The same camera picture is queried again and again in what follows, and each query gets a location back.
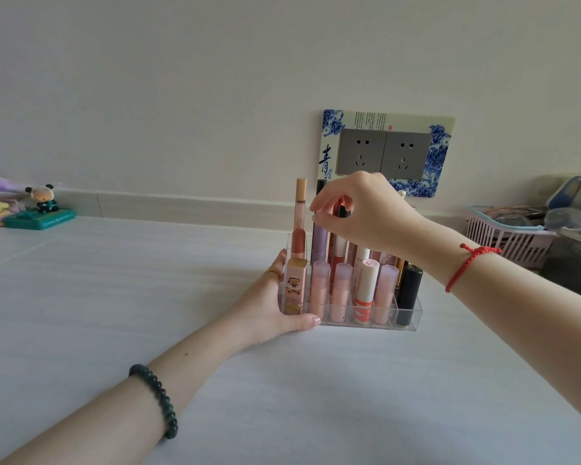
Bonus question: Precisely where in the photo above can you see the white tube red stripes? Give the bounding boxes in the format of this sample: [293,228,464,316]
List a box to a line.
[352,258,381,325]

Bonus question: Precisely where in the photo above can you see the lavender lipstick tube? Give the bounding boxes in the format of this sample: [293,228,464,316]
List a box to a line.
[311,226,328,265]

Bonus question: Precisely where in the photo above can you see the light pink round tube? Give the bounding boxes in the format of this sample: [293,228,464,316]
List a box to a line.
[311,260,331,320]

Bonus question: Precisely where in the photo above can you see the person's right forearm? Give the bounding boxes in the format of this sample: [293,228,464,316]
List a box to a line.
[425,220,581,431]

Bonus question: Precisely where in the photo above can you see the green bead bracelet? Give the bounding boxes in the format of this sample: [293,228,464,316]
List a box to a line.
[128,364,179,440]

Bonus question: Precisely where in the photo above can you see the blue floral socket frame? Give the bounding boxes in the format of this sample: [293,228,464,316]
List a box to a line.
[318,109,456,199]

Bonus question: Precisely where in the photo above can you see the red string bracelet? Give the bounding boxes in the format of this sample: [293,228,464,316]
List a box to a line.
[445,243,503,294]

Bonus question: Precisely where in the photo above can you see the black lipstick tube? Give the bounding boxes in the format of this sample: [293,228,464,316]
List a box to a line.
[396,265,424,328]

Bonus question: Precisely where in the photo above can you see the pink square lipstick gold band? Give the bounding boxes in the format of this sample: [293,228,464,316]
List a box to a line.
[283,258,309,315]

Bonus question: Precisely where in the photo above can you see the clear container blue lid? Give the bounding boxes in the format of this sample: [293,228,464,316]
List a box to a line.
[547,175,581,211]

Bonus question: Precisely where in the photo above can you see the clear plastic storage box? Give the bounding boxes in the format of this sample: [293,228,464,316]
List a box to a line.
[540,227,581,305]

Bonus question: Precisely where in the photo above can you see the glass bowl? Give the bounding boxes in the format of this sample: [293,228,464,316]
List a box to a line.
[543,207,581,231]

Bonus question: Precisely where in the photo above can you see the clear acrylic lipstick organizer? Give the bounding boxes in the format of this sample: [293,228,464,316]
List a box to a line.
[280,232,423,333]

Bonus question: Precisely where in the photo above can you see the purple plush toy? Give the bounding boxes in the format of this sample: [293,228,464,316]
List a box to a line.
[0,174,28,195]

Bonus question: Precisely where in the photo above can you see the coral pink capsule lipstick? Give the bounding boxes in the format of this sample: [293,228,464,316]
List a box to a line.
[290,228,307,260]

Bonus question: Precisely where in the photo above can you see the person's left hand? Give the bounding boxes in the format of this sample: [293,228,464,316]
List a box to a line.
[232,249,321,350]

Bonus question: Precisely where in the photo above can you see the grey wall socket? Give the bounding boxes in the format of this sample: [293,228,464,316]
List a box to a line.
[335,128,388,176]
[381,130,432,181]

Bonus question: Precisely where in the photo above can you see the pink matte lipstick tube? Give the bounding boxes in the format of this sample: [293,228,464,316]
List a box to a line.
[330,262,353,323]

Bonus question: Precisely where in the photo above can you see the pink plastic basket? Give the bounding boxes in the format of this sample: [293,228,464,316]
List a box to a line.
[466,204,558,269]

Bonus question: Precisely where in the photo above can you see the person's left forearm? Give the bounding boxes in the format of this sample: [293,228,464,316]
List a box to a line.
[0,309,252,465]

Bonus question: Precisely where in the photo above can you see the person's right hand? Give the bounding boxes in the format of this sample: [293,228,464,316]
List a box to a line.
[309,171,435,261]

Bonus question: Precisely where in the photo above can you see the panda figurine green base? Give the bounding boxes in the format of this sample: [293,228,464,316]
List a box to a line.
[2,183,77,231]

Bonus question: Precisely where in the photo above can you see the pale pink slim tube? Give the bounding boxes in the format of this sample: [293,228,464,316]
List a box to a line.
[373,263,400,326]

